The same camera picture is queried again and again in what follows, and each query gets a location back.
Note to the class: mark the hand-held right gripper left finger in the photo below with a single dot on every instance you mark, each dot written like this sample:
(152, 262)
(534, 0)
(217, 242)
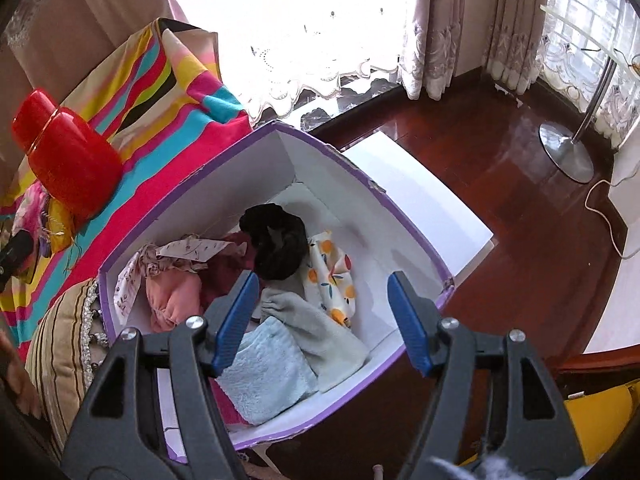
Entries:
(235, 320)

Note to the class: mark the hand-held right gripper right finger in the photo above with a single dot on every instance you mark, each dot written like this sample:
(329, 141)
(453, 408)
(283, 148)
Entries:
(407, 320)

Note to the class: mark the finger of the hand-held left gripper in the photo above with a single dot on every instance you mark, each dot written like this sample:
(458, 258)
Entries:
(12, 257)

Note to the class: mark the pink scrunchie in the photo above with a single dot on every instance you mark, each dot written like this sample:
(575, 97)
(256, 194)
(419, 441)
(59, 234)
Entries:
(172, 300)

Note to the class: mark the magenta knitted cloth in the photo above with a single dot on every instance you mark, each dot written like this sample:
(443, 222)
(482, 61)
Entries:
(227, 407)

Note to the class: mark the purple and white box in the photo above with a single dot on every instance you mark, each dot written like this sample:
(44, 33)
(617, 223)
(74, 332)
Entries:
(350, 200)

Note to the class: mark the dark red cloth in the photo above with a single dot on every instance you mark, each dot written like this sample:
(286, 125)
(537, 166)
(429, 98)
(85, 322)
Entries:
(227, 270)

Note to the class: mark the orange mesh bag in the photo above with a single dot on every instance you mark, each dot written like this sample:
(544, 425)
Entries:
(60, 222)

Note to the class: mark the light blue towel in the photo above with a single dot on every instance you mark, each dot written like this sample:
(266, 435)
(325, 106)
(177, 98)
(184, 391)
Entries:
(270, 380)

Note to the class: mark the grey-green towel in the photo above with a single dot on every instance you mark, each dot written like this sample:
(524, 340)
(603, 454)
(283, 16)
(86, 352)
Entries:
(330, 345)

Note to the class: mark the floral print cloth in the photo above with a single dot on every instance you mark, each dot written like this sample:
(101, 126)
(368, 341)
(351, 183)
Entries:
(190, 250)

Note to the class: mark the fruit print cloth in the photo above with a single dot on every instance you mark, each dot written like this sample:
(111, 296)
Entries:
(330, 280)

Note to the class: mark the black scrunchie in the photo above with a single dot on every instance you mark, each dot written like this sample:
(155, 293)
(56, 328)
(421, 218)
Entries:
(275, 240)

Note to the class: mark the striped cushion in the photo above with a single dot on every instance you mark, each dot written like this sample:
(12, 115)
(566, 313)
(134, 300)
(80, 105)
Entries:
(55, 340)

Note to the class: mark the red thermos flask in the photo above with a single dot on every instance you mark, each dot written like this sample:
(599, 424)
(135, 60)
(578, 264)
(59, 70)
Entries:
(70, 165)

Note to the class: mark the white box lid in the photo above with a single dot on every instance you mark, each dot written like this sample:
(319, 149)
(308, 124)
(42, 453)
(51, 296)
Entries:
(425, 195)

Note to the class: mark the striped colourful tablecloth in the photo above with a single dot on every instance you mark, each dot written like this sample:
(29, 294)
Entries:
(165, 125)

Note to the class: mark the yellow bag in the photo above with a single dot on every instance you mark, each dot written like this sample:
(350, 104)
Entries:
(600, 420)

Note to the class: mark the chrome floor lamp stand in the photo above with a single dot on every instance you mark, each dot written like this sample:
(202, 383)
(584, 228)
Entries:
(567, 152)

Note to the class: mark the plain beige curtain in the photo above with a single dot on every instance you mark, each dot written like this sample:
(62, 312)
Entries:
(75, 20)

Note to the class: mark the white lace sheer curtain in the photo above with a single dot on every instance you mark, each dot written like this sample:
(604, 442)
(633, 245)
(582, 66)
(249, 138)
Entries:
(310, 45)

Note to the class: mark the beige embroidered curtain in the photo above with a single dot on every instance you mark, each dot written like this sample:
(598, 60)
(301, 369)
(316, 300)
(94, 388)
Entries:
(432, 35)
(515, 25)

